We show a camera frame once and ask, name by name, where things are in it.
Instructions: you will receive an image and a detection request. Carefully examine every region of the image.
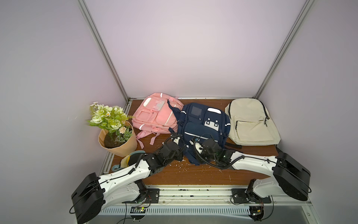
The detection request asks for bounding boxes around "navy blue backpack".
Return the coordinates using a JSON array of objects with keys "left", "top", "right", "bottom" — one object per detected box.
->
[{"left": 170, "top": 103, "right": 246, "bottom": 165}]

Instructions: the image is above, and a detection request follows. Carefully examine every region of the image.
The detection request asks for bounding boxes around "pink backpack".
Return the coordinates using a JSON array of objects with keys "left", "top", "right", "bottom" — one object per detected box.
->
[{"left": 132, "top": 93, "right": 184, "bottom": 149}]

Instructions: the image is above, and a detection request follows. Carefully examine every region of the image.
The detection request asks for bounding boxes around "cream canvas backpack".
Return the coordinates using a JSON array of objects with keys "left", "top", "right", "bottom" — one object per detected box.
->
[{"left": 225, "top": 98, "right": 281, "bottom": 146}]

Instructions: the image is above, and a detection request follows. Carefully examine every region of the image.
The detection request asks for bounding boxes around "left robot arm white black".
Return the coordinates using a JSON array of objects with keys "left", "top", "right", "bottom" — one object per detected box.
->
[{"left": 70, "top": 137, "right": 185, "bottom": 224}]

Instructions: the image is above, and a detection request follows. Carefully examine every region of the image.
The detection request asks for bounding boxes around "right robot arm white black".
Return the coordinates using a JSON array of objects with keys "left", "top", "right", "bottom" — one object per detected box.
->
[{"left": 192, "top": 137, "right": 311, "bottom": 201}]

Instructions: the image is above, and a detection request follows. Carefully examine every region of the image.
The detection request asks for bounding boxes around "yellow item in bowl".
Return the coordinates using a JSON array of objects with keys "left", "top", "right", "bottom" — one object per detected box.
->
[{"left": 120, "top": 155, "right": 130, "bottom": 169}]

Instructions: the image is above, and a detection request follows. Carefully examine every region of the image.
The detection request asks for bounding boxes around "brown paper flower pot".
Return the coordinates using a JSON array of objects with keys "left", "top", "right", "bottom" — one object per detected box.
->
[{"left": 98, "top": 121, "right": 138, "bottom": 157}]

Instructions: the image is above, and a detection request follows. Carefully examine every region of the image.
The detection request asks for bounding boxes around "artificial green flower bouquet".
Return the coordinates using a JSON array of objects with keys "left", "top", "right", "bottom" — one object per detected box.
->
[{"left": 88, "top": 102, "right": 133, "bottom": 144}]

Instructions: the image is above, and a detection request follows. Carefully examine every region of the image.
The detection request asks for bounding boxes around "teal bowl with handle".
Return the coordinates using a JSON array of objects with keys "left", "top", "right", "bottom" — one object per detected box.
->
[{"left": 112, "top": 150, "right": 145, "bottom": 172}]

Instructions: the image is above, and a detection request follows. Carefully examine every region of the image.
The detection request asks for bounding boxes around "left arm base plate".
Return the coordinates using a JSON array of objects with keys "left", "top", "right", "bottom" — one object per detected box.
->
[{"left": 122, "top": 188, "right": 160, "bottom": 204}]

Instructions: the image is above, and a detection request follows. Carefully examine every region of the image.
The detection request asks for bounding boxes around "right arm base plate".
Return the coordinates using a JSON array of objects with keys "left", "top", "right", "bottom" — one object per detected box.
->
[{"left": 230, "top": 188, "right": 272, "bottom": 205}]

